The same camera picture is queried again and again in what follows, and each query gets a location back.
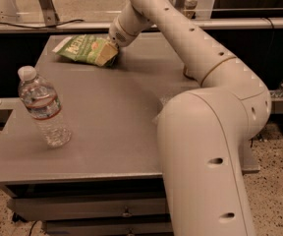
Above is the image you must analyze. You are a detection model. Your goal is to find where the metal frame rail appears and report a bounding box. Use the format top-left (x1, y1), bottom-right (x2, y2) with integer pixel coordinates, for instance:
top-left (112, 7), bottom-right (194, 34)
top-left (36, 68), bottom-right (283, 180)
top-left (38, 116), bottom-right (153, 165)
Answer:
top-left (0, 18), bottom-right (283, 34)

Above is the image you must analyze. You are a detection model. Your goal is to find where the clear plastic water bottle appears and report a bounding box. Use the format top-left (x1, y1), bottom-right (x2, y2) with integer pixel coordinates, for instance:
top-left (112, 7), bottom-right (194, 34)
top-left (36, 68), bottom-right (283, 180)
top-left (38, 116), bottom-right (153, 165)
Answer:
top-left (18, 66), bottom-right (72, 148)

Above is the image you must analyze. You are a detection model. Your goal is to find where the black cable on rail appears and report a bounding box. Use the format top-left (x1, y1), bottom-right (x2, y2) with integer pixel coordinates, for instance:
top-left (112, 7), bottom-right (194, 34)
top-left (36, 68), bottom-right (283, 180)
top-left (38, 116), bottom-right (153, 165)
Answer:
top-left (0, 19), bottom-right (86, 30)

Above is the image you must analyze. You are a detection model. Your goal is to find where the grey drawer cabinet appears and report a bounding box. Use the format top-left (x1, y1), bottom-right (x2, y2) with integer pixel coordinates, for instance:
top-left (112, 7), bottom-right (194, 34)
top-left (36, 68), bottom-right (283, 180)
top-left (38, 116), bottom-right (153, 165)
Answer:
top-left (0, 31), bottom-right (260, 236)

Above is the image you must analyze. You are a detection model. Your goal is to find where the gold soda can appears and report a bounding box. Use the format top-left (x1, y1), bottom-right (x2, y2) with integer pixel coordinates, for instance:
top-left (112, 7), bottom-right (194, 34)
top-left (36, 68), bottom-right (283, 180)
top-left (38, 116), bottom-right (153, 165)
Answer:
top-left (183, 67), bottom-right (195, 80)

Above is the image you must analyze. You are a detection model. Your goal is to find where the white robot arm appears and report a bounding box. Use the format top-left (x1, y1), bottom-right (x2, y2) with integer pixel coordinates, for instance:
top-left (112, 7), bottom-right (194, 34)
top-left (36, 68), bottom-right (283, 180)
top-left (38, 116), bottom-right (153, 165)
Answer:
top-left (109, 0), bottom-right (271, 236)

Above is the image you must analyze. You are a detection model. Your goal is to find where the green jalapeno chip bag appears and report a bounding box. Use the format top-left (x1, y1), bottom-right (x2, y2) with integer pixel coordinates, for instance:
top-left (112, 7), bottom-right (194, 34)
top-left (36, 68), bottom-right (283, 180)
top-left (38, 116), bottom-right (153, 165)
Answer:
top-left (53, 34), bottom-right (118, 66)

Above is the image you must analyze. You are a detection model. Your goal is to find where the upper grey drawer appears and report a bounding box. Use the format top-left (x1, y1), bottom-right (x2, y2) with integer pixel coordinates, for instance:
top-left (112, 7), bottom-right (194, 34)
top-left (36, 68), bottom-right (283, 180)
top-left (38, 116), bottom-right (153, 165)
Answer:
top-left (7, 193), bottom-right (169, 221)

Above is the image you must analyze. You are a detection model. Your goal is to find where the grey drawer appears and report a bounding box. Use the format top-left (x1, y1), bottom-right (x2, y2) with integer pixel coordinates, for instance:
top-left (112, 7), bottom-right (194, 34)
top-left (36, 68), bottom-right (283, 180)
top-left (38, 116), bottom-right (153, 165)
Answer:
top-left (43, 215), bottom-right (173, 236)
top-left (7, 193), bottom-right (169, 221)

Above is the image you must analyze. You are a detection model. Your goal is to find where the lower grey drawer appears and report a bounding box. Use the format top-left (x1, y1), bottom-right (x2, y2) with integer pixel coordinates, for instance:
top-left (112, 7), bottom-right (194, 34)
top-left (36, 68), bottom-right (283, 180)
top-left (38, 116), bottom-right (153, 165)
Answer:
top-left (43, 215), bottom-right (173, 236)

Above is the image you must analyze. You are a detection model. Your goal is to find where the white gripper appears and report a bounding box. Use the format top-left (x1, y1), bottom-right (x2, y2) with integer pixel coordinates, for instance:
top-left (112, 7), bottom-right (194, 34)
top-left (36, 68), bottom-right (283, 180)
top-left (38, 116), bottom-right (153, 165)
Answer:
top-left (95, 3), bottom-right (153, 66)

